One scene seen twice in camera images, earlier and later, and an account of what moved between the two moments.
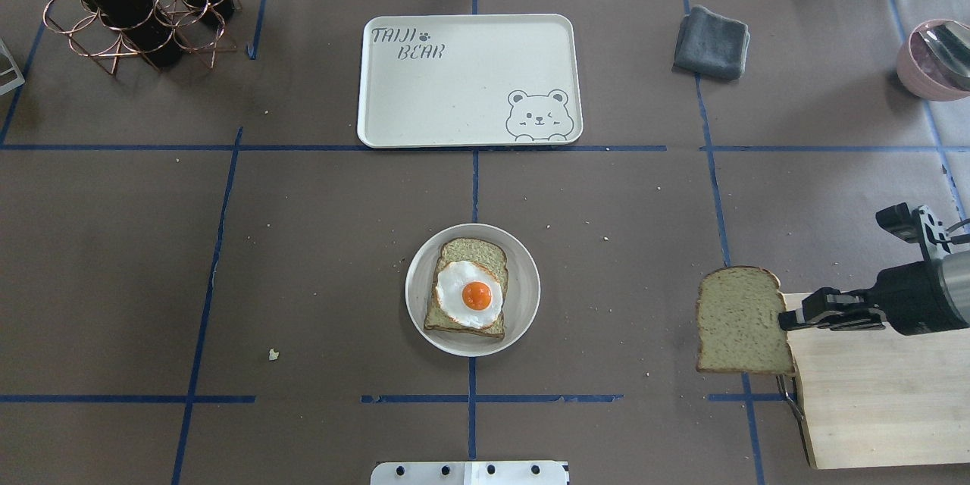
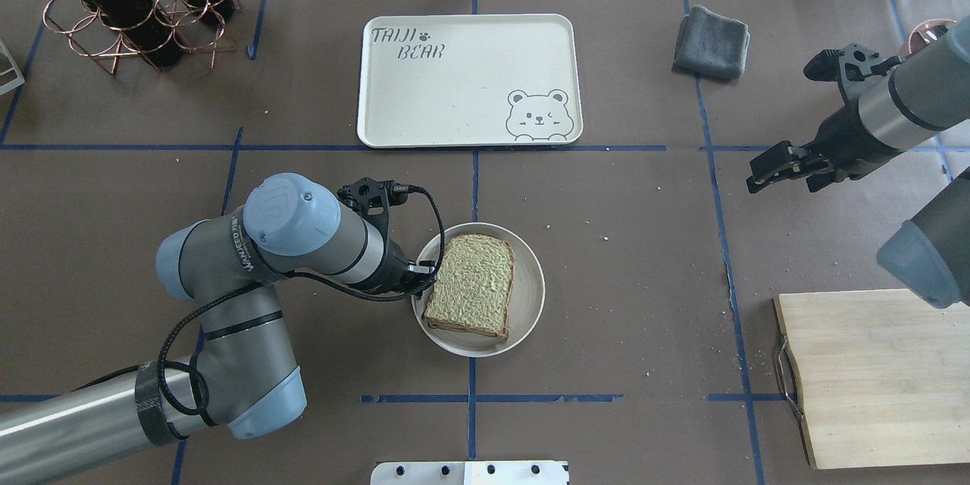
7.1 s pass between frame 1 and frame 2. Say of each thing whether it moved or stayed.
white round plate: stayed
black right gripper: moved
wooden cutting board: stayed
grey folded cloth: stayed
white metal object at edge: stayed
